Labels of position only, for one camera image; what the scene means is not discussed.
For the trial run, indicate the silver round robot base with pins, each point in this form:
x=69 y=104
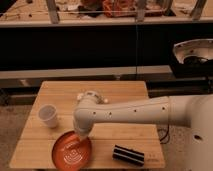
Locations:
x=195 y=47

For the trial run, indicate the white plastic bottle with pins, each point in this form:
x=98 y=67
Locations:
x=104 y=100

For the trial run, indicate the orange ceramic bowl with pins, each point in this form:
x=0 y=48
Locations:
x=74 y=159

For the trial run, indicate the orange pepper with green stem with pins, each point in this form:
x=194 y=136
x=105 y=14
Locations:
x=74 y=144

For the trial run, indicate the black white striped block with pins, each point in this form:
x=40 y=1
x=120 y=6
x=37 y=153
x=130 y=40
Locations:
x=128 y=155

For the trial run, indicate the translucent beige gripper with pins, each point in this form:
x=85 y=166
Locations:
x=82 y=137

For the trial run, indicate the orange object on shelf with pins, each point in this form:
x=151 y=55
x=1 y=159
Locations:
x=118 y=8

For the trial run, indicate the white plastic cup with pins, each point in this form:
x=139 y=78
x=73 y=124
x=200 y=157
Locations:
x=48 y=115

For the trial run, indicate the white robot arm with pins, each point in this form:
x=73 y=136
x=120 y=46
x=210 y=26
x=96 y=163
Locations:
x=192 y=111

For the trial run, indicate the wooden table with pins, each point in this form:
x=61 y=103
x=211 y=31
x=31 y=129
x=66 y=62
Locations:
x=33 y=150

